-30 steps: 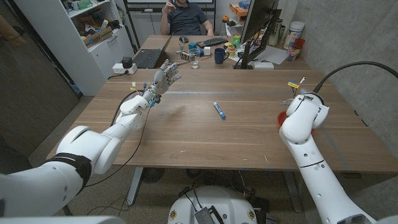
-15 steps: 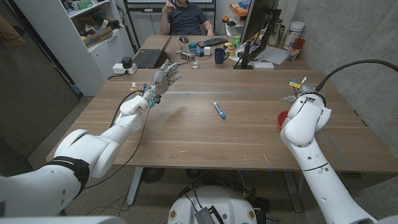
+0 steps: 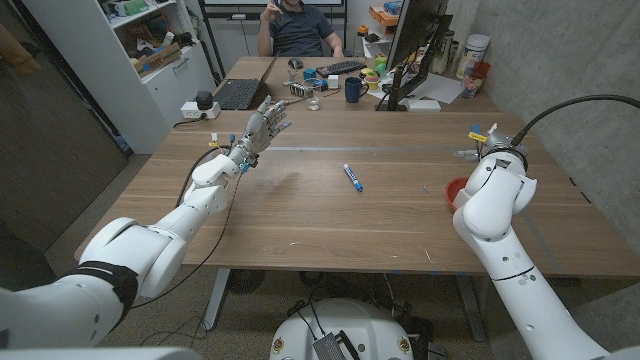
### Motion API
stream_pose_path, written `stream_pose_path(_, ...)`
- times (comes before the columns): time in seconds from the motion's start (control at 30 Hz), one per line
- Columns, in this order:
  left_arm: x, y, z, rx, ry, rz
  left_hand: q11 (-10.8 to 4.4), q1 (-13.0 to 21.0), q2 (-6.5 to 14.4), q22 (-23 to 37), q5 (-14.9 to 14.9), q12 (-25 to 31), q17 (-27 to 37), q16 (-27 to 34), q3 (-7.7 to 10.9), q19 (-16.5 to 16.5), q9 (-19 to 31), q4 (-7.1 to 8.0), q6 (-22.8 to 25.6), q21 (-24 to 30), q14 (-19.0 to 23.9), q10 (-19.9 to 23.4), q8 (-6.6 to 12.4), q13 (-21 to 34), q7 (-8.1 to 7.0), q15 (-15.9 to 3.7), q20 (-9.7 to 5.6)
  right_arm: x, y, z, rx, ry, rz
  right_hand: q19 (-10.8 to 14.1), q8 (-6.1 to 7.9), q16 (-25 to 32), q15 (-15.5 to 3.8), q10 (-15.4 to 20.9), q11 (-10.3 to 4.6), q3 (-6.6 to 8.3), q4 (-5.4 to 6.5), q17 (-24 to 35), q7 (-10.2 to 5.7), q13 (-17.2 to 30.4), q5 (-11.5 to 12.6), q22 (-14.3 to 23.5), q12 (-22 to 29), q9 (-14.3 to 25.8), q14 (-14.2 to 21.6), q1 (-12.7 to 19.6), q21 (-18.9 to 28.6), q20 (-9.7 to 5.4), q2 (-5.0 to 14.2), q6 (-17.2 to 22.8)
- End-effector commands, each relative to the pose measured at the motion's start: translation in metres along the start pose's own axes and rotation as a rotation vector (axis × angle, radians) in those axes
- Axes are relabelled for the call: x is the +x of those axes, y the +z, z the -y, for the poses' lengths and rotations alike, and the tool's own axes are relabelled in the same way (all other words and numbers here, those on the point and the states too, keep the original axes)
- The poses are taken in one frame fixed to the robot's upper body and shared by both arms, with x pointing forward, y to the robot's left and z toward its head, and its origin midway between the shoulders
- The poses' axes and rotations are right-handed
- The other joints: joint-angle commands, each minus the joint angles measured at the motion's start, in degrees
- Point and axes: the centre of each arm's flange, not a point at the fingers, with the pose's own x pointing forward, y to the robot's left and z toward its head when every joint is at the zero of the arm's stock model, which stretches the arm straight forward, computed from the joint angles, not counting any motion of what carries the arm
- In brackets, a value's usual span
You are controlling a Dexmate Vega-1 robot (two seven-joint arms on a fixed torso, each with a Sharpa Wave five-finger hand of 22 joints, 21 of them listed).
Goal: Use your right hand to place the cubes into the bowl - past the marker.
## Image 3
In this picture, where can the black computer monitor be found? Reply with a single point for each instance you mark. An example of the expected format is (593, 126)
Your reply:
(415, 30)

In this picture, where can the black power adapter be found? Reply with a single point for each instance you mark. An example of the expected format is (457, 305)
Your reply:
(204, 100)

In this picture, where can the person in dark trousers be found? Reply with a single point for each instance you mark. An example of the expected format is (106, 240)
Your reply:
(22, 255)

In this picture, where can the blue marker pen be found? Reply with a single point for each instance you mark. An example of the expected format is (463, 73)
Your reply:
(352, 177)

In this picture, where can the white shelf cabinet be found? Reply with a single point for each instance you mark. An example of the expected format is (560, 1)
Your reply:
(125, 100)

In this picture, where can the dark blue mug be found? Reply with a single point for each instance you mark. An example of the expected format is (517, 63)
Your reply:
(354, 90)

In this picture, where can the flat white box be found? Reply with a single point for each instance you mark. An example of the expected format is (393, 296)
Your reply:
(423, 105)

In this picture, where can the wooden office desk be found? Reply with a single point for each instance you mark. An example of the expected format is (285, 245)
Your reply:
(340, 104)

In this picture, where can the seated person dark shirt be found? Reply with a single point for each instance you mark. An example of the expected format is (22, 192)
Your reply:
(300, 30)

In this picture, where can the row of silver clips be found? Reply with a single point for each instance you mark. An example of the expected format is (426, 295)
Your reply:
(299, 90)

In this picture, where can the white power strip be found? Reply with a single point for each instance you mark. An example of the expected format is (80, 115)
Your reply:
(192, 112)

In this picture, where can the person forearm tan sleeve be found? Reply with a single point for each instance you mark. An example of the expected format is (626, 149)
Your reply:
(17, 55)

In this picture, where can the small blue cube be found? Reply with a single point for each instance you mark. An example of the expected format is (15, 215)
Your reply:
(310, 74)

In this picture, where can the grey finned electronics box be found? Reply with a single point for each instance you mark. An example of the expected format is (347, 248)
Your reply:
(329, 347)

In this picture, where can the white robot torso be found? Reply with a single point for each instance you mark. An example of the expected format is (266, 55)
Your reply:
(350, 320)

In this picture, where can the black keyboard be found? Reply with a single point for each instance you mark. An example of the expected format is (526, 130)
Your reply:
(340, 67)

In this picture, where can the white round canister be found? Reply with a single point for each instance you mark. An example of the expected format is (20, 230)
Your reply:
(472, 52)

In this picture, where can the orange storage box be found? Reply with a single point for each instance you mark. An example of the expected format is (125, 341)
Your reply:
(382, 16)

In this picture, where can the white paper sheet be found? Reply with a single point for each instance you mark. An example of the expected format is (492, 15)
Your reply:
(440, 87)

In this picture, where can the black laptop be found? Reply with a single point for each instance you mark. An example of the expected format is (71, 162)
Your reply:
(237, 93)

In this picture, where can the brown cardboard box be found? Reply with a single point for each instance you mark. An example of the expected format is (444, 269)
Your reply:
(157, 59)

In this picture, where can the black round floor fan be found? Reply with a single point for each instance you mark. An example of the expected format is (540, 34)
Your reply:
(246, 281)

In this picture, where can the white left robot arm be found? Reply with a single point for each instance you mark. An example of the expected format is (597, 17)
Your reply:
(100, 290)

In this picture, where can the small white printed cube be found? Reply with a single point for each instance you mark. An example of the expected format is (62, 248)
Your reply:
(333, 81)

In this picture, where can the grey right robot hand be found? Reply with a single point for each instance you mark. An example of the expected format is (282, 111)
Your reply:
(500, 140)

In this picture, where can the red bowl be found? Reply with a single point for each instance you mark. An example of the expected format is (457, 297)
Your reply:
(452, 189)

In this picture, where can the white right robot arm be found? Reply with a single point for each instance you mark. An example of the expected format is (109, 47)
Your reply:
(525, 300)

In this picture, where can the black computer mouse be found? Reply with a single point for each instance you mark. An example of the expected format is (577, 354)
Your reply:
(295, 63)

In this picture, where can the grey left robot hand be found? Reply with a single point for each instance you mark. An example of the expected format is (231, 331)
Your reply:
(261, 131)

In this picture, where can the stacked coloured cups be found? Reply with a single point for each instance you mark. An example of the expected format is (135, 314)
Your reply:
(371, 81)

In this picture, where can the green plastic toy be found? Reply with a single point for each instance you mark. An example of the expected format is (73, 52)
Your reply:
(380, 64)

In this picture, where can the grey table leg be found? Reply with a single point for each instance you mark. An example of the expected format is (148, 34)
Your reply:
(216, 300)
(471, 310)

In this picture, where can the clear drinking glass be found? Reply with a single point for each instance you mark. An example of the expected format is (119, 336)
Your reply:
(313, 97)

